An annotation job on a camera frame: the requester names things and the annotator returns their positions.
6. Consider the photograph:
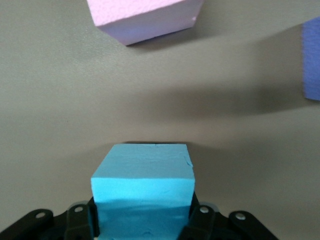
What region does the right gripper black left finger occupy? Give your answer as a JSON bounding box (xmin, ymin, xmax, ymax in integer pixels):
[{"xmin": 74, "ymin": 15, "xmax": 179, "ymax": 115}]
[{"xmin": 0, "ymin": 197, "xmax": 101, "ymax": 240}]

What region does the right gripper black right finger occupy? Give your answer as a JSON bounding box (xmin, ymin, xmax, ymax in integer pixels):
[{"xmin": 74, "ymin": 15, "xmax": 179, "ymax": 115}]
[{"xmin": 178, "ymin": 193, "xmax": 278, "ymax": 240}]

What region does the light blue foam block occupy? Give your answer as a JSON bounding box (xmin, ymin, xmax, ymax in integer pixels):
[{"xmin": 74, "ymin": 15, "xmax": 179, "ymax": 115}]
[{"xmin": 90, "ymin": 142, "xmax": 196, "ymax": 240}]

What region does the brown table cloth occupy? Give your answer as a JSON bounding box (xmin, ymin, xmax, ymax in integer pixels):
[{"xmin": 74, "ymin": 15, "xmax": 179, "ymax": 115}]
[{"xmin": 0, "ymin": 0, "xmax": 320, "ymax": 240}]

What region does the purple foam block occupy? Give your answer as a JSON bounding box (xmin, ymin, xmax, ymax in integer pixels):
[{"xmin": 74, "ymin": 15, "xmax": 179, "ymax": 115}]
[{"xmin": 301, "ymin": 16, "xmax": 320, "ymax": 102}]

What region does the light pink foam block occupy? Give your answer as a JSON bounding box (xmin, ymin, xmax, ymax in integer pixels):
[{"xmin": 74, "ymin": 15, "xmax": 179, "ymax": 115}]
[{"xmin": 86, "ymin": 0, "xmax": 205, "ymax": 47}]

